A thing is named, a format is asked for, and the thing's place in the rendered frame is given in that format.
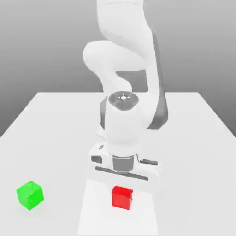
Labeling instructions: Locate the small red cube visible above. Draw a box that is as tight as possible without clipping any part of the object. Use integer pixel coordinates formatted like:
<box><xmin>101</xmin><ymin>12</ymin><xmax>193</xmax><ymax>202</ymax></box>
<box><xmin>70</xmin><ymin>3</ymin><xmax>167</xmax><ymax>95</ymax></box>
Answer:
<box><xmin>111</xmin><ymin>185</ymin><xmax>134</xmax><ymax>211</ymax></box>

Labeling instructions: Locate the small green cube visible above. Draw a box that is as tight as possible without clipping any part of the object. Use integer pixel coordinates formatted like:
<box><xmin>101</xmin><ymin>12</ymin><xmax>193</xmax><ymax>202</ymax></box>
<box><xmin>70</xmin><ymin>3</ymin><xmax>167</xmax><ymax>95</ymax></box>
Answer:
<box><xmin>16</xmin><ymin>180</ymin><xmax>45</xmax><ymax>211</ymax></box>

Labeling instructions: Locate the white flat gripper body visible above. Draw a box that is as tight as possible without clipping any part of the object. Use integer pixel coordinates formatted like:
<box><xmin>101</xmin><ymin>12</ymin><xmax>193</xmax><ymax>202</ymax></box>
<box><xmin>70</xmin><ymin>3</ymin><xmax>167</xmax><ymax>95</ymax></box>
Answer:
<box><xmin>89</xmin><ymin>159</ymin><xmax>163</xmax><ymax>187</ymax></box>

